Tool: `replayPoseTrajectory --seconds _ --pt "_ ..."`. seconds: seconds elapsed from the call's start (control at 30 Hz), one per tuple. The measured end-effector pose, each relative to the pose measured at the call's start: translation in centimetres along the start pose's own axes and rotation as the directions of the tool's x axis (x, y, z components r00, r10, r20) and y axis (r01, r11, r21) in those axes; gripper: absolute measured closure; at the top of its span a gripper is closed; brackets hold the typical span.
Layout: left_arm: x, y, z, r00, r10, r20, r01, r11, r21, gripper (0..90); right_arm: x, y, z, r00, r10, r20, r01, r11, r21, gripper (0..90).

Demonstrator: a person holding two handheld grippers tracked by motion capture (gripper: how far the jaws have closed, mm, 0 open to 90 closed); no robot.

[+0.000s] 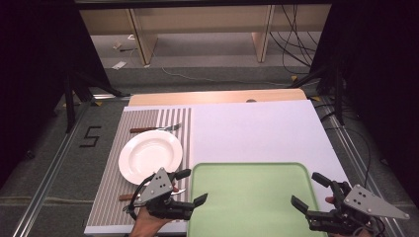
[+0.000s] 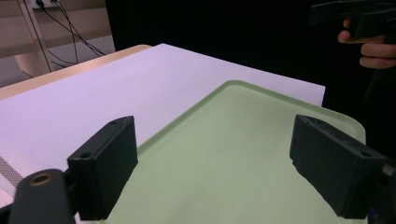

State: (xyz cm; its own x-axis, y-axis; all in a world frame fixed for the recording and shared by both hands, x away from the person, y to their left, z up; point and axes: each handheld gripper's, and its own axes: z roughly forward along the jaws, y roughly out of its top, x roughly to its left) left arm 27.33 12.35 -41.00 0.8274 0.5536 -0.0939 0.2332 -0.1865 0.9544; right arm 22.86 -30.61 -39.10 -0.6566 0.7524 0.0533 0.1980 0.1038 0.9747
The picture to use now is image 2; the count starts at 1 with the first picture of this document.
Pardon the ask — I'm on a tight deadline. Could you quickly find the light green plastic tray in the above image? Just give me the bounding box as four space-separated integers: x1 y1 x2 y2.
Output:
96 79 368 224

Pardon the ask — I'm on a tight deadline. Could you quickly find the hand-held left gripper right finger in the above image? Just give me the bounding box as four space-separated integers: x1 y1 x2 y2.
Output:
289 114 388 220

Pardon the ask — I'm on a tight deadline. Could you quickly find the black cable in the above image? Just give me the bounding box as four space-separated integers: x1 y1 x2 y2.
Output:
46 0 80 69
37 0 106 57

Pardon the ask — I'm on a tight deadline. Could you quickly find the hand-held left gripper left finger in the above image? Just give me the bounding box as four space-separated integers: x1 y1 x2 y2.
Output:
66 115 139 221

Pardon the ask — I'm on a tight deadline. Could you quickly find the black curtain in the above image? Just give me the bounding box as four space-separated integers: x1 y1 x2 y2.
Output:
105 0 396 158

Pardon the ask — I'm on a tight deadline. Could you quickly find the white metal stand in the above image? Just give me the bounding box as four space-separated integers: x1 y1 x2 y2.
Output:
14 0 55 78

